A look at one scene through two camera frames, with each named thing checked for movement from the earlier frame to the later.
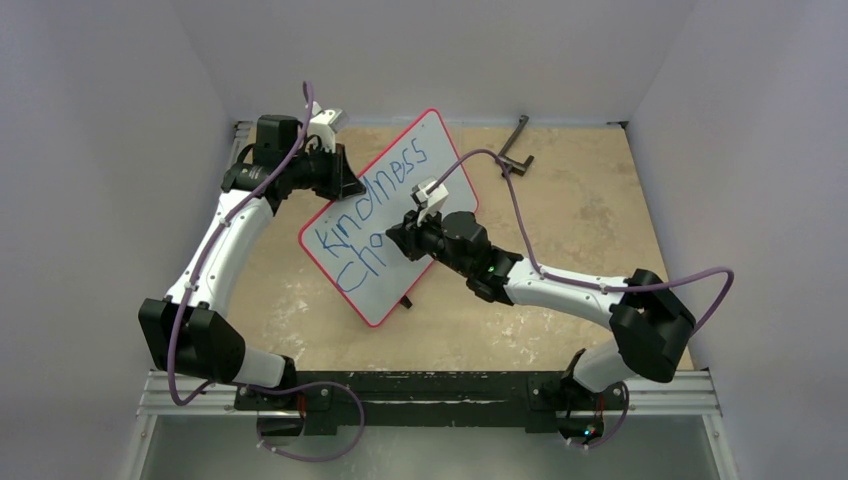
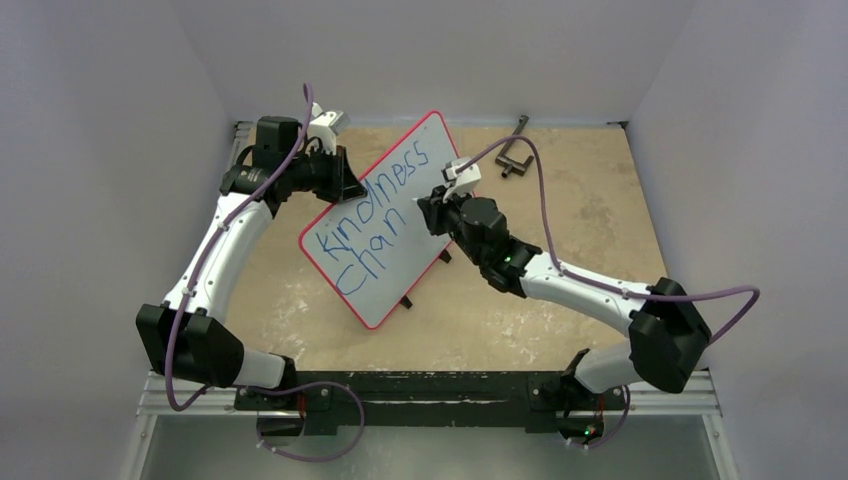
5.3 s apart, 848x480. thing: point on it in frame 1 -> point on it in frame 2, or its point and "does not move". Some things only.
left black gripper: (343, 181) does not move
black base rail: (540, 400) does not move
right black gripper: (411, 235) -> (436, 213)
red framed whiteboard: (348, 241) does not move
